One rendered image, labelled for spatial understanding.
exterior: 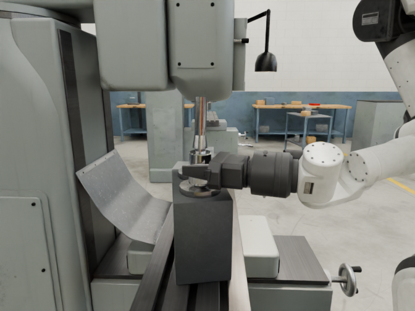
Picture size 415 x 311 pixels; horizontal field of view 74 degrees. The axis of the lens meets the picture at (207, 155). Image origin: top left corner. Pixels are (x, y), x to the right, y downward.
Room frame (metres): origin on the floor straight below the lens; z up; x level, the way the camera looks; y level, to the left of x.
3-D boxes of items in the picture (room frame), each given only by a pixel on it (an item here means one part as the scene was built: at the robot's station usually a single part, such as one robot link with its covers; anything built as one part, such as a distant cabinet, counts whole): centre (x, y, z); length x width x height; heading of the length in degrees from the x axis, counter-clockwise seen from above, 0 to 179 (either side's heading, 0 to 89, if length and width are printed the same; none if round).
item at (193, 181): (0.55, 0.02, 1.19); 0.05 x 0.05 x 0.06
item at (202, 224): (0.60, 0.02, 1.05); 0.22 x 0.12 x 0.20; 8
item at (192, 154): (0.55, 0.02, 1.22); 0.05 x 0.05 x 0.01
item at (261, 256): (0.90, 0.01, 0.81); 0.50 x 0.35 x 0.12; 88
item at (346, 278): (0.88, -0.49, 0.65); 0.16 x 0.12 x 0.12; 88
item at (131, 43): (0.91, 0.21, 1.47); 0.24 x 0.19 x 0.26; 178
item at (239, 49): (0.90, -0.10, 1.45); 0.04 x 0.04 x 0.21; 88
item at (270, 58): (0.94, -0.19, 1.43); 0.07 x 0.07 x 0.06
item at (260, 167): (0.52, -0.07, 1.19); 0.13 x 0.12 x 0.10; 164
